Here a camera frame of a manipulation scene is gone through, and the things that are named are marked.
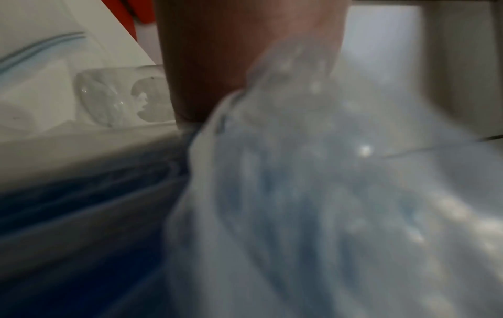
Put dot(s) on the person's left hand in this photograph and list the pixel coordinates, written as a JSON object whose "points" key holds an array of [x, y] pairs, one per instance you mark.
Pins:
{"points": [[220, 46]]}

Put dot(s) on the large bundle of blue straws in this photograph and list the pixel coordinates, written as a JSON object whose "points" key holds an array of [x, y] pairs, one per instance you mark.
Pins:
{"points": [[78, 248]]}

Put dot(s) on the red sofa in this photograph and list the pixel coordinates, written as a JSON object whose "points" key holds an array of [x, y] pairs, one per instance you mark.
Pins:
{"points": [[137, 12]]}

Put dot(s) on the clear blue-zip bag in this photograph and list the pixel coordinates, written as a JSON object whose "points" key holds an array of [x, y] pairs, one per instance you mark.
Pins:
{"points": [[39, 49]]}

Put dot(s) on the clear plastic bag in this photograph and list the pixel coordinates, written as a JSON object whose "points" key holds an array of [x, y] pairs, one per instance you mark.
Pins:
{"points": [[314, 186]]}

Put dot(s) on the clear glass jar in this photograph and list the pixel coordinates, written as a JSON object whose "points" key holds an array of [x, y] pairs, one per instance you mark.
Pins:
{"points": [[106, 96]]}

